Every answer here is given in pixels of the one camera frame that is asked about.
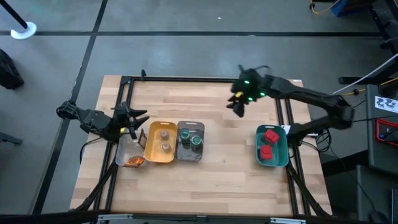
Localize black aluminium table frame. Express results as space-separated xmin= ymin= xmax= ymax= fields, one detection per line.
xmin=73 ymin=68 xmax=332 ymax=218

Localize yellow floor cable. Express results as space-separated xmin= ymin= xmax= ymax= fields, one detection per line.
xmin=345 ymin=77 xmax=398 ymax=97

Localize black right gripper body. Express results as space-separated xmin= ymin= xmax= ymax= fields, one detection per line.
xmin=234 ymin=65 xmax=271 ymax=103

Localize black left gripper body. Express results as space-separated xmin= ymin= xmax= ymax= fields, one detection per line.
xmin=110 ymin=104 xmax=137 ymax=140

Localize black pole with white base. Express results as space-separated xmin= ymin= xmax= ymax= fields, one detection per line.
xmin=0 ymin=0 xmax=37 ymax=40

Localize teal plastic tray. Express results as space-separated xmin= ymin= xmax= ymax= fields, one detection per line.
xmin=255 ymin=124 xmax=289 ymax=168

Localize yellow cable with black plug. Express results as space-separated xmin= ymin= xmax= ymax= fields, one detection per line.
xmin=309 ymin=0 xmax=341 ymax=15

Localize blue box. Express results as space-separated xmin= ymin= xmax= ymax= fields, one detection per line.
xmin=330 ymin=0 xmax=376 ymax=17

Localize black cabinet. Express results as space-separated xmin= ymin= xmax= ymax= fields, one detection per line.
xmin=365 ymin=83 xmax=398 ymax=169

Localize white cable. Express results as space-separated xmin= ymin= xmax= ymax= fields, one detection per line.
xmin=332 ymin=52 xmax=398 ymax=95

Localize red and blue spice tin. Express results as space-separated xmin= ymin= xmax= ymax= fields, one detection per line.
xmin=259 ymin=144 xmax=274 ymax=161

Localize black stand legs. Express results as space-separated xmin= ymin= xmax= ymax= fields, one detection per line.
xmin=338 ymin=0 xmax=398 ymax=85

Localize clear plastic tray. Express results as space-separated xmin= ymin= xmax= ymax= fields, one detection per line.
xmin=115 ymin=130 xmax=147 ymax=166

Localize white printed sticker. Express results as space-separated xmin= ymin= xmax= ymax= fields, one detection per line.
xmin=374 ymin=95 xmax=398 ymax=113

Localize dark grey cabinet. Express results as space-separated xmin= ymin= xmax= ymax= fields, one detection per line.
xmin=356 ymin=164 xmax=398 ymax=224

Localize yellow plastic tray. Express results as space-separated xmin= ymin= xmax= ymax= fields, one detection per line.
xmin=144 ymin=121 xmax=178 ymax=164

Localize red framed box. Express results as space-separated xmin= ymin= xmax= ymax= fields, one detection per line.
xmin=374 ymin=118 xmax=398 ymax=147

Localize orange spice packet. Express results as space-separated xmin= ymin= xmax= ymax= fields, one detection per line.
xmin=123 ymin=156 xmax=146 ymax=169

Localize dark grey floor bracket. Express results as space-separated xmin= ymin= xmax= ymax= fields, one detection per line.
xmin=0 ymin=132 xmax=24 ymax=146

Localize brown wooden piece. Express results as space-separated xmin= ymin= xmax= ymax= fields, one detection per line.
xmin=137 ymin=128 xmax=148 ymax=149

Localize black bag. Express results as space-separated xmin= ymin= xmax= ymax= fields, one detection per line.
xmin=0 ymin=49 xmax=25 ymax=90

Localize silver metal bracket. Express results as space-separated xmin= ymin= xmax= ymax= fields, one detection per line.
xmin=98 ymin=213 xmax=134 ymax=224
xmin=269 ymin=217 xmax=307 ymax=224

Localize grey plastic tray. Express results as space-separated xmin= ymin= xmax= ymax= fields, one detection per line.
xmin=176 ymin=120 xmax=205 ymax=162

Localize green-lid spice jar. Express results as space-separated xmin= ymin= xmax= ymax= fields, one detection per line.
xmin=180 ymin=129 xmax=192 ymax=146
xmin=190 ymin=134 xmax=203 ymax=152

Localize white power strip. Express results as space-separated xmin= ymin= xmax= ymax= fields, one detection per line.
xmin=281 ymin=124 xmax=320 ymax=137

